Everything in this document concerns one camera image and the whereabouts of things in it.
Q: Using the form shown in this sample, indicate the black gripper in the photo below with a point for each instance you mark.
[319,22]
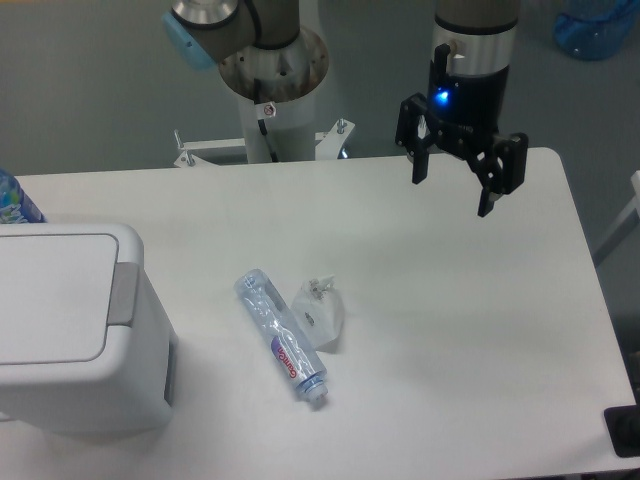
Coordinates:
[464,107]

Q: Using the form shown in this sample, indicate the white push-lid trash can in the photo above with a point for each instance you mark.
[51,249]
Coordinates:
[86,344]

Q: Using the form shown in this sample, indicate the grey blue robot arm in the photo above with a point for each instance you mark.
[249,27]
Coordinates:
[469,37]

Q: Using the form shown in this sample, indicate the large blue water jug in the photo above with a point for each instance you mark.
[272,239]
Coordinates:
[594,30]

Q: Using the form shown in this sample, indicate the clear plastic bag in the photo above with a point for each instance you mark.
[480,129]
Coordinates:
[319,310]

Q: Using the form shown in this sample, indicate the crushed clear plastic bottle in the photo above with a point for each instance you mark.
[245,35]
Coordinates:
[289,345]

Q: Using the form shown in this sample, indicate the black device at table edge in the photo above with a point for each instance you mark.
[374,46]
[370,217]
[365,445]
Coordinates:
[623,426]

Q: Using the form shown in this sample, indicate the blue labelled bottle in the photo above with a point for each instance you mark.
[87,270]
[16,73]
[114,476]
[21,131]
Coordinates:
[16,206]

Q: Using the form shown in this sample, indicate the white frame at right edge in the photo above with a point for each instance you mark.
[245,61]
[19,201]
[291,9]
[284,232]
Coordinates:
[620,228]

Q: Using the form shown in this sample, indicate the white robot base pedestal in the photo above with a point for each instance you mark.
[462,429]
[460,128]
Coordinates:
[276,92]

